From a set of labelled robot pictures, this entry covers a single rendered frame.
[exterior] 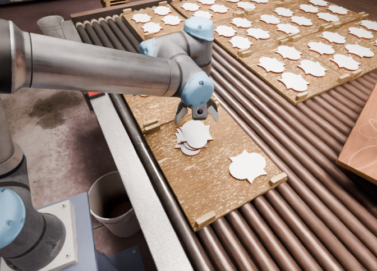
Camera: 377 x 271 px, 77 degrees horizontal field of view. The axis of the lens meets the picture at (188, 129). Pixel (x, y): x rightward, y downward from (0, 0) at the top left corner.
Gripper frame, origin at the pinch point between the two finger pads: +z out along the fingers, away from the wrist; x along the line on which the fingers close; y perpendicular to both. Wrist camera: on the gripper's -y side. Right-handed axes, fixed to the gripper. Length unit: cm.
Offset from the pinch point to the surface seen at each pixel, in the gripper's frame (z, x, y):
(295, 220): 8.9, -25.9, -32.7
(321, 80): 7, -63, 30
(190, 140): 4.3, 2.5, -3.4
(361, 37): 6, -105, 67
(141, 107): 7.2, 21.3, 18.8
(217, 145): 7.2, -7.3, -4.3
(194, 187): 7.3, 2.9, -20.2
